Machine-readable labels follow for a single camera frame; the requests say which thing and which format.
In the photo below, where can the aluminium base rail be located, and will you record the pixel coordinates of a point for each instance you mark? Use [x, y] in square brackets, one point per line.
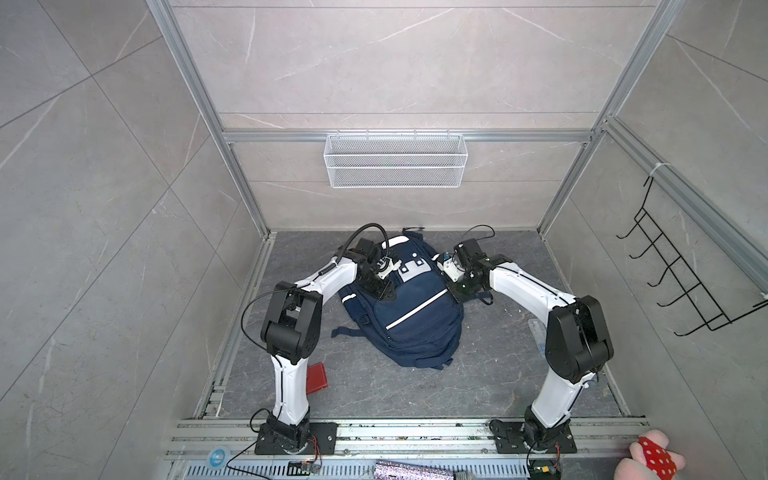
[350, 448]

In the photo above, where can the clear plastic ruler case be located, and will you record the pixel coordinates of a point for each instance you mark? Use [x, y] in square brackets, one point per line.
[538, 331]

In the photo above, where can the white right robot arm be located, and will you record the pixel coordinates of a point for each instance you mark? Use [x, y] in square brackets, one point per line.
[577, 341]

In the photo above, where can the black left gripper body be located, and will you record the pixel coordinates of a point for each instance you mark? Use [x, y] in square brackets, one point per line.
[378, 286]

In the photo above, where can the red wallet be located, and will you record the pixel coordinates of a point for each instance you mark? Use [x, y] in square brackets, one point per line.
[316, 378]

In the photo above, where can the pink plush toy red heart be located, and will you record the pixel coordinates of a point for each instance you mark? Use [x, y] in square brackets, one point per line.
[650, 459]

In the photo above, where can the black wall hook rack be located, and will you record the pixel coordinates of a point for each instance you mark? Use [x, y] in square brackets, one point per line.
[710, 314]

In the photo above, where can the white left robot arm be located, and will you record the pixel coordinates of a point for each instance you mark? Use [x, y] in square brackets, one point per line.
[291, 330]

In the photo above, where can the white wire mesh basket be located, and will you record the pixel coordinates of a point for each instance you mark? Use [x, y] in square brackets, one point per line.
[368, 161]

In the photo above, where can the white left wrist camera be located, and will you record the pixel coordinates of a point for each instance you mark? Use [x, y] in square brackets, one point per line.
[386, 266]

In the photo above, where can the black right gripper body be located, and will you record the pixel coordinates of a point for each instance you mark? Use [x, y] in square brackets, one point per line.
[463, 287]

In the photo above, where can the purple glitter microphone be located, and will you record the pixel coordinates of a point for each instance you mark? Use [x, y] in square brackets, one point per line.
[387, 470]

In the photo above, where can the navy blue student backpack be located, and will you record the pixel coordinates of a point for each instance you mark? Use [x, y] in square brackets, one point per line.
[410, 315]

